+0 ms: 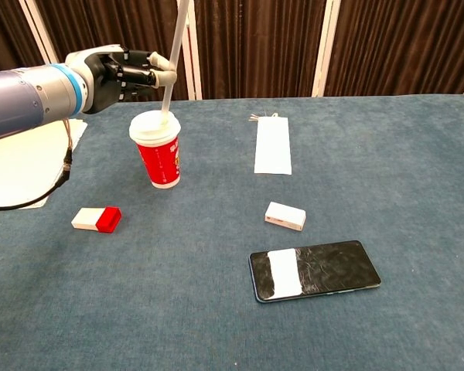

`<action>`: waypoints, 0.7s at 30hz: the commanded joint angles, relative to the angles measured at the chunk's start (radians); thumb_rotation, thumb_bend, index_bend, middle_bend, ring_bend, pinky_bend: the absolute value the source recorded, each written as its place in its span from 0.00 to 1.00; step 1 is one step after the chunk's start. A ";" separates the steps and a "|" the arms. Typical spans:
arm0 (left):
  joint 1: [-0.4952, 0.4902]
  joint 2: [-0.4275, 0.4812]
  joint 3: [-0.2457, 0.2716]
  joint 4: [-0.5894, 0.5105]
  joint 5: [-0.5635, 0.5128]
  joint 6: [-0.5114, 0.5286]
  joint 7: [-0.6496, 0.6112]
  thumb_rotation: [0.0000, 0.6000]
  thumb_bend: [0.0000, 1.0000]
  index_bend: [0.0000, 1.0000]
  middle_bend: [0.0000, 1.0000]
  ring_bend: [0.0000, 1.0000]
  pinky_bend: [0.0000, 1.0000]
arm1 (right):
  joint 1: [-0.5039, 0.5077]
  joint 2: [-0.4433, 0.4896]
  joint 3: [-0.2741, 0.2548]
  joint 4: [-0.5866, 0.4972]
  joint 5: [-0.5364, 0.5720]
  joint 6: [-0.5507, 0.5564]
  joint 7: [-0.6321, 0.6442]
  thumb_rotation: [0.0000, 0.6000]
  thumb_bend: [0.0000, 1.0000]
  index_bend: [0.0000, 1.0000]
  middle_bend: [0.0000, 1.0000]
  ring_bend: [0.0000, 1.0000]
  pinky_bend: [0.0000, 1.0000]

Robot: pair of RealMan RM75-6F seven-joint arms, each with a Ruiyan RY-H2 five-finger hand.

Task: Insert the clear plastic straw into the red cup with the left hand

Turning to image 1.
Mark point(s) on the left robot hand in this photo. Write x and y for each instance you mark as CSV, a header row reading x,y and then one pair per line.
x,y
108,81

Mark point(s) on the white plastic drinking straw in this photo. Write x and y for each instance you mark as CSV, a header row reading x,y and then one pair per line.
x,y
175,42

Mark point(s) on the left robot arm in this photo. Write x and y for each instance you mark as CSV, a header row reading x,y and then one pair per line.
x,y
15,100

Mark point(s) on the red cup with white lid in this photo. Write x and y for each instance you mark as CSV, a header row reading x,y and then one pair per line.
x,y
158,162

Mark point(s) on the dark brown curtain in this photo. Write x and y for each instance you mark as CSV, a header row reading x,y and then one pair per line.
x,y
4,35
402,42
100,23
255,46

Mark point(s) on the white paper stack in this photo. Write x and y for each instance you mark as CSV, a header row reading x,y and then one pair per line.
x,y
19,166

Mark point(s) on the white and red small box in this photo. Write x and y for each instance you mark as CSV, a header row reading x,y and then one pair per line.
x,y
96,219

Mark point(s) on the thin toothpick bundle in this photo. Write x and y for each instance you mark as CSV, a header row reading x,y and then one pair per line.
x,y
255,117

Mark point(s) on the white paper sleeve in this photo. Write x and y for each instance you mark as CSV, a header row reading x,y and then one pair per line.
x,y
272,147

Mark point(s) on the blue felt table mat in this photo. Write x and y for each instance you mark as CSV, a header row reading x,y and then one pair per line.
x,y
216,309

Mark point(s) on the black smartphone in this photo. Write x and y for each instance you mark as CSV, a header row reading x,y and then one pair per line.
x,y
332,266

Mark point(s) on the white frame post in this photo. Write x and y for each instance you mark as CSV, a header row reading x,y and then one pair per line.
x,y
192,69
38,31
325,46

